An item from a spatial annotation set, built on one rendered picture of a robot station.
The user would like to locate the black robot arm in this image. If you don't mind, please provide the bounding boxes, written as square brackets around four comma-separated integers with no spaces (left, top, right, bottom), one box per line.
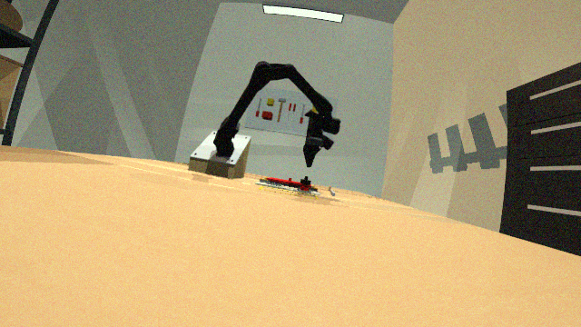
[213,61,340,157]

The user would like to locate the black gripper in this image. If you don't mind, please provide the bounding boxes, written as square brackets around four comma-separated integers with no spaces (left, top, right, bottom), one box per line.
[303,126,324,168]

